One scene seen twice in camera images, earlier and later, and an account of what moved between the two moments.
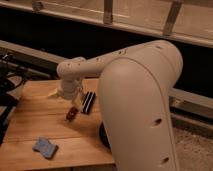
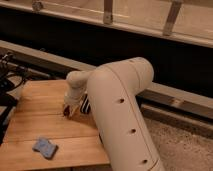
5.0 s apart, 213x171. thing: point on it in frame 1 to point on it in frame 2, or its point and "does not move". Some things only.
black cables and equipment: [11, 72] does not move
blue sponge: [47, 149] does not move
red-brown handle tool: [72, 113] to [66, 111]
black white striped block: [90, 96] does not move
